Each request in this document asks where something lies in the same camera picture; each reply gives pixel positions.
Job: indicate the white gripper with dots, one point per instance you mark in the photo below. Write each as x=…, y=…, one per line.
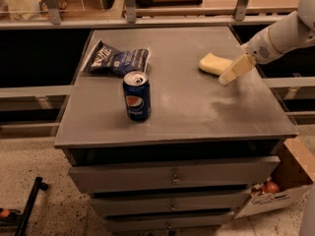
x=259, y=48

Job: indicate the top grey drawer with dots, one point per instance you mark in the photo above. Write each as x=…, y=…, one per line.
x=173, y=174

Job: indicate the blue pepsi can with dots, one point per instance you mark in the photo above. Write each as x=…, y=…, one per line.
x=137, y=95

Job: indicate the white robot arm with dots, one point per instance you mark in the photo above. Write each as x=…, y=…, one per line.
x=296, y=30

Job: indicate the red onion in box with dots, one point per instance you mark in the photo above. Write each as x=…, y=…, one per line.
x=271, y=187

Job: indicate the cardboard box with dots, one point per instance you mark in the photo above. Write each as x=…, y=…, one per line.
x=295, y=175

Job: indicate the grey drawer cabinet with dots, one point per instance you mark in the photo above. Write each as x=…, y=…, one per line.
x=193, y=116

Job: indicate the metal shelf rail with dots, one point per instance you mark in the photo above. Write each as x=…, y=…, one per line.
x=94, y=14

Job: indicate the middle grey drawer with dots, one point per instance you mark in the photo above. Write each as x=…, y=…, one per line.
x=169, y=202

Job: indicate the blue chip bag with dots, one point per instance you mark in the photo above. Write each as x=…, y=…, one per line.
x=107, y=60

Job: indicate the bottom grey drawer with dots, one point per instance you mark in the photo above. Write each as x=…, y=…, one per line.
x=168, y=221

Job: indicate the yellow sponge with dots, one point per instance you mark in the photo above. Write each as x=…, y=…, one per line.
x=214, y=64

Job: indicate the grey drawer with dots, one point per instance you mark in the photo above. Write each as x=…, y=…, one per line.
x=168, y=221
x=173, y=174
x=169, y=202

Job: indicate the black stand leg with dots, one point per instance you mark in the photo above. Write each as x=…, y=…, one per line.
x=38, y=185

